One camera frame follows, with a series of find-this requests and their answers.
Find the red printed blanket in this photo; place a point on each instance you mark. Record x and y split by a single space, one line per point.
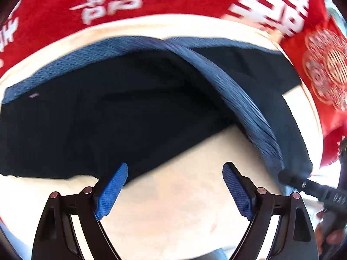
189 0

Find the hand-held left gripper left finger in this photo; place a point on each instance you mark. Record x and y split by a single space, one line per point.
111 192

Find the cream blanket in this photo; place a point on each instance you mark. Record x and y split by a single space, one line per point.
176 211

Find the red cloth with round emblem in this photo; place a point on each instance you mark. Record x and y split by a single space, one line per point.
322 59

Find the person's right hand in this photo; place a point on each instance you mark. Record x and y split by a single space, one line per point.
336 238

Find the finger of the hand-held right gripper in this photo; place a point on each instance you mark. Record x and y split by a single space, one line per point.
311 187

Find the black pants with blue waistband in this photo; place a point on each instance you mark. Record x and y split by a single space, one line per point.
108 113

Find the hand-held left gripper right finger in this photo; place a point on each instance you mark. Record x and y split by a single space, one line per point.
238 192

